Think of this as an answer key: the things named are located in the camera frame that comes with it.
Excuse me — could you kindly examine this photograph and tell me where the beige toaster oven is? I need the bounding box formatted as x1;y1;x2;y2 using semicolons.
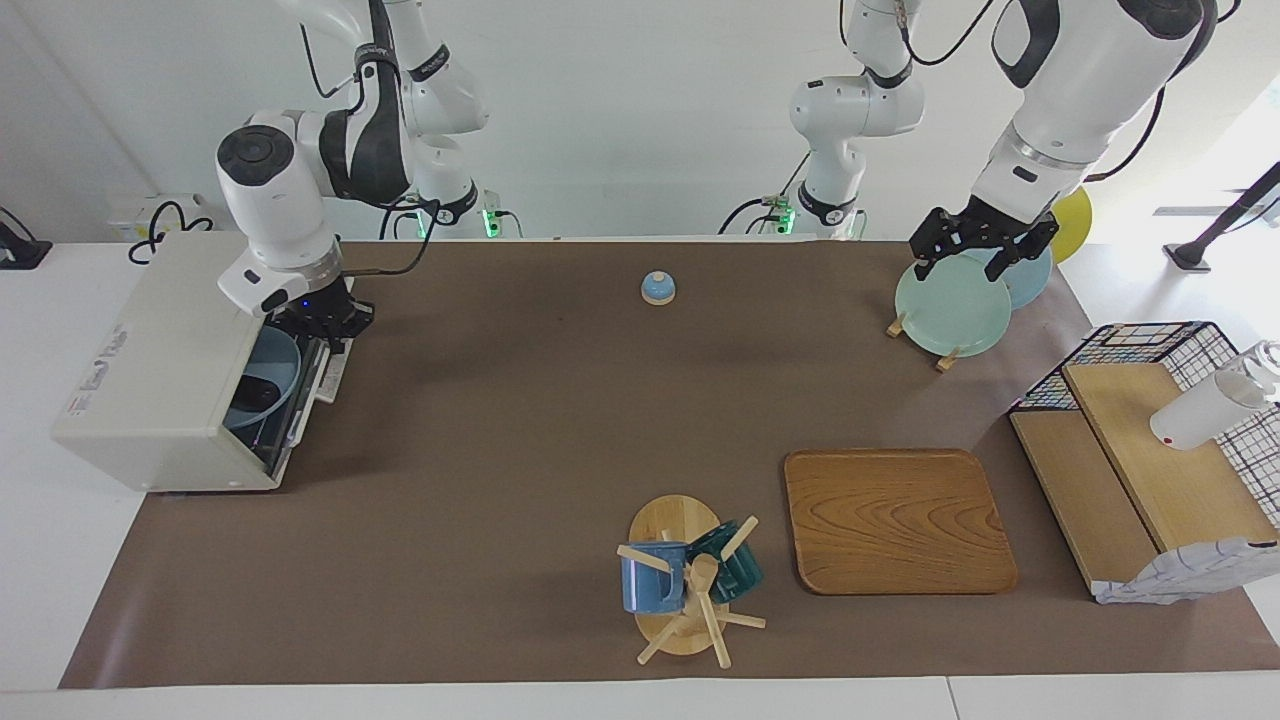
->
50;232;351;493

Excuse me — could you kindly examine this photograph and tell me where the wooden plate rack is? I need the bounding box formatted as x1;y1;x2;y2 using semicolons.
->
886;312;961;373

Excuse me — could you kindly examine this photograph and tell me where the black wire basket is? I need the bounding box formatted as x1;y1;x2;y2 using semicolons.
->
1008;321;1280;531

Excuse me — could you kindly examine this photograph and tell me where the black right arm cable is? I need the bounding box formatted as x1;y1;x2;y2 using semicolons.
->
300;20;443;277

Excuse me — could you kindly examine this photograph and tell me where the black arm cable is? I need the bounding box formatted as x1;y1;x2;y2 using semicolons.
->
300;20;443;277
895;0;1241;184

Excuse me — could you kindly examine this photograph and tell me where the black stand leg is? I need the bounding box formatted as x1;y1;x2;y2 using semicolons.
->
1163;160;1280;273

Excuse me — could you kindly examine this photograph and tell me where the dark purple eggplant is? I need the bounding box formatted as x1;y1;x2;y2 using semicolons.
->
232;375;283;413

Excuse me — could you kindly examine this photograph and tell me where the glass oven door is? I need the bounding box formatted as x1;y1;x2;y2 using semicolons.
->
262;335;351;473

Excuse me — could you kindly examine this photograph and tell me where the white grey patterned cloth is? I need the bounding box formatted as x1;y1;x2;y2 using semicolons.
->
1092;538;1280;606

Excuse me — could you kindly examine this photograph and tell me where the black base cable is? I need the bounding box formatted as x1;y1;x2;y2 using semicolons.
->
718;150;809;237
378;193;426;241

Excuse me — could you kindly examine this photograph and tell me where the blue mug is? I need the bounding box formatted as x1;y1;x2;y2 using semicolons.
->
621;541;689;614

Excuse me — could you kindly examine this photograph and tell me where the black coiled cable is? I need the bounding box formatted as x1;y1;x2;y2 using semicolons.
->
128;200;213;266

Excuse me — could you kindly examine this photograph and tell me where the yellow plate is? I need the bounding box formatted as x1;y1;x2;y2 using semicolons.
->
1050;186;1093;265

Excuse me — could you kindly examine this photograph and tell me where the black clamp device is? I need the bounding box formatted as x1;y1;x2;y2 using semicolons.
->
0;207;53;271

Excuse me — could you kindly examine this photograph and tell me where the light blue round plate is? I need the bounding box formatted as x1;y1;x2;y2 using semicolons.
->
222;325;303;431

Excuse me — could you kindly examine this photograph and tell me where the mint green plate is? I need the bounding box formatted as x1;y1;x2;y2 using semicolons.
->
894;255;1013;359

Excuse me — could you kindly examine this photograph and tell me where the wooden mug tree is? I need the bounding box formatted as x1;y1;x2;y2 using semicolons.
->
616;494;767;669

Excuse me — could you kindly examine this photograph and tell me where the pale blue racked plate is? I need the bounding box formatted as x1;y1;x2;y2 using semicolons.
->
965;245;1053;311

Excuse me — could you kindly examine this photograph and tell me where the wooden serving tray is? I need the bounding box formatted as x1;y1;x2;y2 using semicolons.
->
783;449;1019;597

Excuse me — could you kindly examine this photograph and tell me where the dark green mug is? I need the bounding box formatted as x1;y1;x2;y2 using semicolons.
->
688;521;765;604

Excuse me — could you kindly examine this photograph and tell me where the wooden shelf box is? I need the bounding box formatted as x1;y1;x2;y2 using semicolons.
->
1008;362;1280;601

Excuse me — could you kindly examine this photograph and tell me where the white cup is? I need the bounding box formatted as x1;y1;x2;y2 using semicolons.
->
1150;340;1280;451

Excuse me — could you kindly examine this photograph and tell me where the white power strip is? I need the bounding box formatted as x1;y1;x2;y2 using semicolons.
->
105;193;219;241

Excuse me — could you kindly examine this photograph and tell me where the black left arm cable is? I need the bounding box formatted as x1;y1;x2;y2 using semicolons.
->
895;0;1241;184

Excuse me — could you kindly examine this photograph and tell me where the brown table mat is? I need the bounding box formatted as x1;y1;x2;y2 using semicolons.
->
58;238;1280;691

